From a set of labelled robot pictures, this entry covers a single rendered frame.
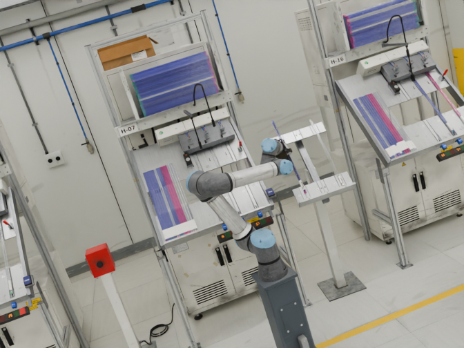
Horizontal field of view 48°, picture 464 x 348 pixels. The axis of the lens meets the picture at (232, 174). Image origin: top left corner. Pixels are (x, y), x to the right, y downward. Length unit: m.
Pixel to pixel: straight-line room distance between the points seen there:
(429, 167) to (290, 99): 1.75
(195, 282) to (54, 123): 2.11
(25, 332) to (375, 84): 2.76
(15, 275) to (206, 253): 1.14
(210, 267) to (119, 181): 1.76
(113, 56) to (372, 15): 1.73
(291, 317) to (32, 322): 1.67
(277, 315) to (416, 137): 1.48
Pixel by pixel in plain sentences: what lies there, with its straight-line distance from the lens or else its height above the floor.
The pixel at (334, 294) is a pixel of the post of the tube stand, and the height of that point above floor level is 0.01.
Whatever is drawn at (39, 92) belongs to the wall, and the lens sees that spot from 4.82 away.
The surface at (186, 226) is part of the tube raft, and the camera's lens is 3.02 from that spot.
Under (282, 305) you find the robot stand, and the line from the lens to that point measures 2.65.
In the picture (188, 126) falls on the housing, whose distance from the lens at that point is 3.31.
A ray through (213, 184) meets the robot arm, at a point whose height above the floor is 1.12.
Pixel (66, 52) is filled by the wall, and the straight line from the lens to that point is 4.78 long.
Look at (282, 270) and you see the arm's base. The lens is 2.60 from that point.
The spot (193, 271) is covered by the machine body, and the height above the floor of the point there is 0.36.
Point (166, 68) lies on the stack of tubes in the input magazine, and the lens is 3.27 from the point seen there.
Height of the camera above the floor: 1.77
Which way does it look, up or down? 16 degrees down
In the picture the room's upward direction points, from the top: 17 degrees counter-clockwise
